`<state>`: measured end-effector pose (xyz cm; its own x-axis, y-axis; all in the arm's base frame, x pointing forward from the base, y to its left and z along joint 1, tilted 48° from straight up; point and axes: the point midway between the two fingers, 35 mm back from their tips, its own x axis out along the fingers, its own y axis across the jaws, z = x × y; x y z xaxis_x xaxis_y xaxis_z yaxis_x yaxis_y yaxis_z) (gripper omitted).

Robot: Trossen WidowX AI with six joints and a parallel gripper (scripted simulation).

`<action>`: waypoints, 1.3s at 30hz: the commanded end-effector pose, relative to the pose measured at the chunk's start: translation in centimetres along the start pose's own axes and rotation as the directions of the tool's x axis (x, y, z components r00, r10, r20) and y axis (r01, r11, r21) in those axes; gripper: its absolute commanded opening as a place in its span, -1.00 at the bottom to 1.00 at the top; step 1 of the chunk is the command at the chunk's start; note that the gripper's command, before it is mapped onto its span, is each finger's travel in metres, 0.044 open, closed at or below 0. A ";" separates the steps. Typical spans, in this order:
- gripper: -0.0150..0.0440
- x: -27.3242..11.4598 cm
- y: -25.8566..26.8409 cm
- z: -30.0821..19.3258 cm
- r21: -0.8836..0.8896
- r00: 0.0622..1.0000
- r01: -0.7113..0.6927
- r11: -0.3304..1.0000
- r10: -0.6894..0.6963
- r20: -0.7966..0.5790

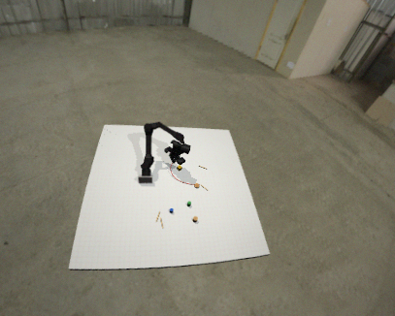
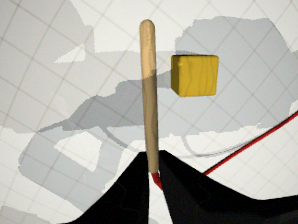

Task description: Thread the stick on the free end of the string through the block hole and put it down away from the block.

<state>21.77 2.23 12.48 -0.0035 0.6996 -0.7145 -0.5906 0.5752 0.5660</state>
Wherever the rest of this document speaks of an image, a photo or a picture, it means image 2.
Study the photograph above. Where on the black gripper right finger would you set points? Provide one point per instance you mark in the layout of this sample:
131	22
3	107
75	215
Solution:
193	198

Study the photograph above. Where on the small yellow-brown wooden cube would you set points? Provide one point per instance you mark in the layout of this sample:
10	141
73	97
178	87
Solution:
194	75

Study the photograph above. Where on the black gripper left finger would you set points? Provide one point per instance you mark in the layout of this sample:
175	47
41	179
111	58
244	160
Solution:
126	201

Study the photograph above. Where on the red string with wooden stick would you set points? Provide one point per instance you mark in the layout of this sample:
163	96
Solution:
149	94

